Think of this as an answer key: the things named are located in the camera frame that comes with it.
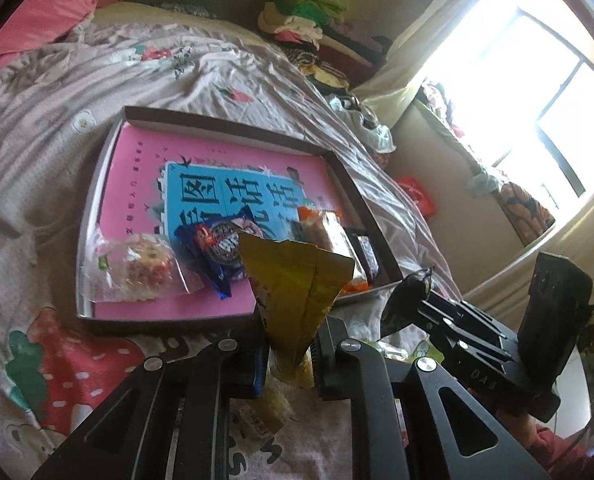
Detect strawberry print bed cover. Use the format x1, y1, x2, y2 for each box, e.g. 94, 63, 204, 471
0, 19, 463, 480

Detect cream curtain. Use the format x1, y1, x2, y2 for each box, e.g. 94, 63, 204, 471
353, 0, 479, 127

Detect pink folded quilt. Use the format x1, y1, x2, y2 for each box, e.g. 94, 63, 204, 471
0, 0, 99, 68

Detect blue Oreo cookie packet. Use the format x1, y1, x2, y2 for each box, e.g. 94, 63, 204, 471
173, 214, 263, 299

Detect black chocolate snack packet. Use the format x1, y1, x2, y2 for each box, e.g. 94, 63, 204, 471
345, 228, 379, 284

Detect pile of folded clothes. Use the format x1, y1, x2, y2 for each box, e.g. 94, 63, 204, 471
257, 0, 393, 94

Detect shallow brown cardboard box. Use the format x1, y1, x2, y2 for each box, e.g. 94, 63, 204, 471
76, 106, 402, 330

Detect red plastic bag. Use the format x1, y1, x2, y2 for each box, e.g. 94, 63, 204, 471
396, 177, 436, 219

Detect orange wafer biscuit packet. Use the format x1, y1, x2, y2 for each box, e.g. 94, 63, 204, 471
291, 206, 370, 295

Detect small yellow green snack packet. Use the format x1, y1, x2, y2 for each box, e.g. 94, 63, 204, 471
231, 382, 296, 442

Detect white plastic bag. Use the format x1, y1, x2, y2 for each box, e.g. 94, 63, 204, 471
326, 94, 396, 154

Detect clear packet pink candy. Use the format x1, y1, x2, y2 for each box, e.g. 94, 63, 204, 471
79, 229, 204, 304

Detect clothes on window sill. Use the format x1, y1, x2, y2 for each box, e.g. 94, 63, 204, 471
415, 79, 555, 246

